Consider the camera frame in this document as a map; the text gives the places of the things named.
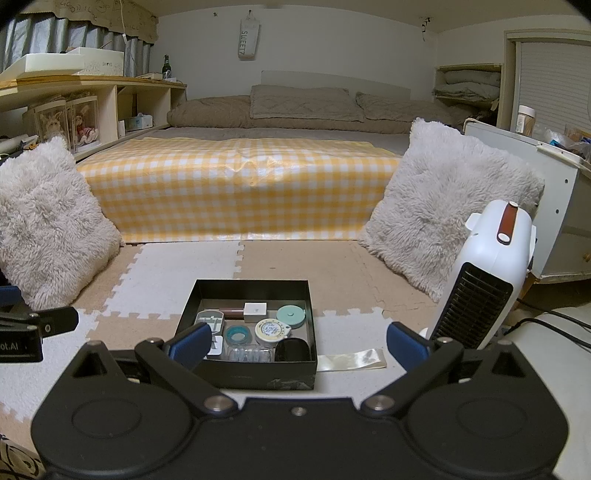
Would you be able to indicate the white printed box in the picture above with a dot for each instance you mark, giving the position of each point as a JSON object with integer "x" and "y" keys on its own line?
{"x": 104, "y": 62}

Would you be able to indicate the yellow checkered blanket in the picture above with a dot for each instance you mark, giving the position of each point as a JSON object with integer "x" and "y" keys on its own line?
{"x": 231, "y": 189}

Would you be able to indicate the black cardboard box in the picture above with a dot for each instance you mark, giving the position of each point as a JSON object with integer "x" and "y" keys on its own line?
{"x": 258, "y": 374}

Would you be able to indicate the teal tape roll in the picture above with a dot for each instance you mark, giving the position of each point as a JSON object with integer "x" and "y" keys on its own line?
{"x": 229, "y": 333}

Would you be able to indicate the brown cosmetic tube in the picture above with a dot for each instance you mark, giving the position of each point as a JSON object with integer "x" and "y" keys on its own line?
{"x": 232, "y": 311}

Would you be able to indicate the white cabinet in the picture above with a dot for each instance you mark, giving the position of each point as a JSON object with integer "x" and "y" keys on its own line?
{"x": 563, "y": 207}

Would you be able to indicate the yellow rimmed round tape measure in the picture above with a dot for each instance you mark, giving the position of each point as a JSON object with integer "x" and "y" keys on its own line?
{"x": 271, "y": 330}

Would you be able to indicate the fluffy white pillow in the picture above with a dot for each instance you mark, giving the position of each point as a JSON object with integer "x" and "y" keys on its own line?
{"x": 452, "y": 203}
{"x": 46, "y": 221}

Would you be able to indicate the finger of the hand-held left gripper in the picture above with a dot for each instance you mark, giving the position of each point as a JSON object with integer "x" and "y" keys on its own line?
{"x": 57, "y": 321}
{"x": 9, "y": 295}

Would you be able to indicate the beige curtain valance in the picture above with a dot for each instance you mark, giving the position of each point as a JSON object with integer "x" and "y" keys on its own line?
{"x": 106, "y": 16}

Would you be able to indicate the dark wall ornament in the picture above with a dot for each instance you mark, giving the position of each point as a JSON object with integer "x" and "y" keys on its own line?
{"x": 425, "y": 24}

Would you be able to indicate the white fan heater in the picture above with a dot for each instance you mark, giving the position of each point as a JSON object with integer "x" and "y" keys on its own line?
{"x": 489, "y": 244}

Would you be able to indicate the small white cube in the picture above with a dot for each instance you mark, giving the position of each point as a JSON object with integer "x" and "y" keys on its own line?
{"x": 255, "y": 312}

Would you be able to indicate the black oval case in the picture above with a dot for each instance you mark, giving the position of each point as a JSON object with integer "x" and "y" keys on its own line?
{"x": 292, "y": 350}

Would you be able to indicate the clear tape strip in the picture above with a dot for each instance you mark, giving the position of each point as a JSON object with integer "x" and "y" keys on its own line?
{"x": 351, "y": 360}

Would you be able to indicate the mint green tape measure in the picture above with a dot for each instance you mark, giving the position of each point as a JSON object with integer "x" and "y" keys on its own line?
{"x": 291, "y": 316}

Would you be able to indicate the white hanging tag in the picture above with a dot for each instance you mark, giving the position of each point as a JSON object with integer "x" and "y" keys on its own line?
{"x": 248, "y": 37}

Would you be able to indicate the beige quilted pillow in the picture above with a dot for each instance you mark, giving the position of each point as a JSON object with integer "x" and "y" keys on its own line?
{"x": 304, "y": 104}
{"x": 406, "y": 108}

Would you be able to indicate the white headboard panel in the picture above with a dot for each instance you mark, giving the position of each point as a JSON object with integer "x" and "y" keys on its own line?
{"x": 378, "y": 85}

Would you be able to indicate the white printed cloth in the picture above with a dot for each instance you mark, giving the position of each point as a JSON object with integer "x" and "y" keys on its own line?
{"x": 18, "y": 459}

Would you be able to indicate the grey curtain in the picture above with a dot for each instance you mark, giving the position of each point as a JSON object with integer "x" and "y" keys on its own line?
{"x": 27, "y": 39}

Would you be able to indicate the green glass bottle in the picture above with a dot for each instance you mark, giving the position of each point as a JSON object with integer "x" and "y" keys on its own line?
{"x": 166, "y": 68}

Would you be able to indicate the white grey rounded device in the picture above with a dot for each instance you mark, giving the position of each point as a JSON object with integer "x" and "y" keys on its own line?
{"x": 210, "y": 321}

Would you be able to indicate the door with white blinds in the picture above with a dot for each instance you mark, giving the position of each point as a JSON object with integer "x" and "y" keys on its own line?
{"x": 549, "y": 78}

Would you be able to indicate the flat white box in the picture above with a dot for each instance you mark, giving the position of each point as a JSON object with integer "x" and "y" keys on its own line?
{"x": 37, "y": 64}

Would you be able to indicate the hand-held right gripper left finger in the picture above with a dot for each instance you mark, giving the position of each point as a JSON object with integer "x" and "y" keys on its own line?
{"x": 190, "y": 345}

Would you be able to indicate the foam puzzle floor mat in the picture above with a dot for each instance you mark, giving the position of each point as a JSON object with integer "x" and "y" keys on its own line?
{"x": 175, "y": 263}

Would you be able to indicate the white lidded jar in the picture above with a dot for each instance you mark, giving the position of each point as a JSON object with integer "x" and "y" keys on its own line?
{"x": 525, "y": 121}

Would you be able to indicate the folded beige blankets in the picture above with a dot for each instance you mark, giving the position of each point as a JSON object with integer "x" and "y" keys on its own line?
{"x": 471, "y": 81}

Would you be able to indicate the clear plastic bags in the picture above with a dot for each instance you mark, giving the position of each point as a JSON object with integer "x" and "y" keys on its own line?
{"x": 565, "y": 143}

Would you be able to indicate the white paper roll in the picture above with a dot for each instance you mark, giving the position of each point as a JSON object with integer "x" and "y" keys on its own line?
{"x": 18, "y": 144}

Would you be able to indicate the clear doll display box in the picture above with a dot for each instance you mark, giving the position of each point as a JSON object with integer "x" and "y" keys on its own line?
{"x": 51, "y": 121}
{"x": 83, "y": 124}

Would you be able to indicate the wooden shelf unit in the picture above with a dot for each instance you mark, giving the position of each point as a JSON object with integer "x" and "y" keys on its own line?
{"x": 108, "y": 99}

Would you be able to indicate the beige rolled comforter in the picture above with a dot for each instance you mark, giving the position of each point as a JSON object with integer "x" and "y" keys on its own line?
{"x": 207, "y": 113}

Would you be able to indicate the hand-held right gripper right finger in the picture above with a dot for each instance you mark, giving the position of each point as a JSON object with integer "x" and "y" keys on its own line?
{"x": 406, "y": 346}

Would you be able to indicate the clear plastic case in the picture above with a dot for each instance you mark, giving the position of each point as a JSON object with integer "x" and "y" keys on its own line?
{"x": 247, "y": 354}

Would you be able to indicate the tissue box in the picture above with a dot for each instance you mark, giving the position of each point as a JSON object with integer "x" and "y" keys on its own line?
{"x": 139, "y": 122}

